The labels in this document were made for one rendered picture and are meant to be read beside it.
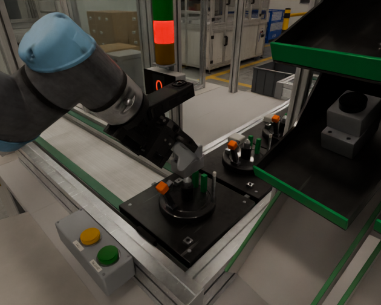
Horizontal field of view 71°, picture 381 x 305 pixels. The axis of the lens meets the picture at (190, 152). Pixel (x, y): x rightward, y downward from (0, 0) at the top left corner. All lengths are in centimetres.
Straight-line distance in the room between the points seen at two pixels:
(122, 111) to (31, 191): 67
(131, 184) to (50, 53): 56
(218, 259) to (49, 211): 54
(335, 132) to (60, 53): 35
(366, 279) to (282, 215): 14
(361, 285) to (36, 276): 65
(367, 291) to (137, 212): 46
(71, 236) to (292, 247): 45
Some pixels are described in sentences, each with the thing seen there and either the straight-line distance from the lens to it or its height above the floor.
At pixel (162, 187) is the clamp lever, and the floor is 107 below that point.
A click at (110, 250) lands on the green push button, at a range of 59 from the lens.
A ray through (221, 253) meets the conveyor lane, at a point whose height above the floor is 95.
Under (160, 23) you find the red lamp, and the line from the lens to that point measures 70.
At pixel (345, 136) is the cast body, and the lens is 39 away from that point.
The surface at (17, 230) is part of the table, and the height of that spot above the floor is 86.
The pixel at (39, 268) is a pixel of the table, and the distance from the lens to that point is 77.
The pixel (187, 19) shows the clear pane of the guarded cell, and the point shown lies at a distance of 191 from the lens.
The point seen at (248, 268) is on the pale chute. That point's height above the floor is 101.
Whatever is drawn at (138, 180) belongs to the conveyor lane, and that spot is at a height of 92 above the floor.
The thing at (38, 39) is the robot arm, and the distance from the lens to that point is 35.
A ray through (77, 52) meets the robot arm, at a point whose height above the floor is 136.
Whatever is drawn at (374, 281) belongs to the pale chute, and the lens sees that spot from 49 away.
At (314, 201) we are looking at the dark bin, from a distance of 34.
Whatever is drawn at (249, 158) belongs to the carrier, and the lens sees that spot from 82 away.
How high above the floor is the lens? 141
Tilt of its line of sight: 31 degrees down
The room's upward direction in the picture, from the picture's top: straight up
